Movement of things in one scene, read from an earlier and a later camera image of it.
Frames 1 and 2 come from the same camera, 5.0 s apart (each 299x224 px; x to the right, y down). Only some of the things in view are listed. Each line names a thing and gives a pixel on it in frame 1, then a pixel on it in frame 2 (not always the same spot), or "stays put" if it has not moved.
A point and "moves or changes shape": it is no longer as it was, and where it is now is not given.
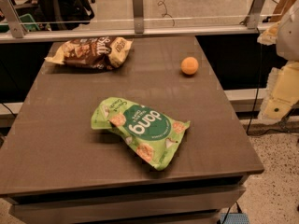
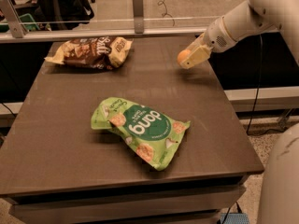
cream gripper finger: [282, 91] to [195, 57]
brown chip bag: [93, 52] stays put
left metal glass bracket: [17, 25] stays put
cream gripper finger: [269, 35] to [202, 40]
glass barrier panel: [53, 8] stays put
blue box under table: [234, 218] stays put
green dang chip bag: [151, 134] stays put
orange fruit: [190, 65] moves or changes shape
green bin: [27, 21] stays put
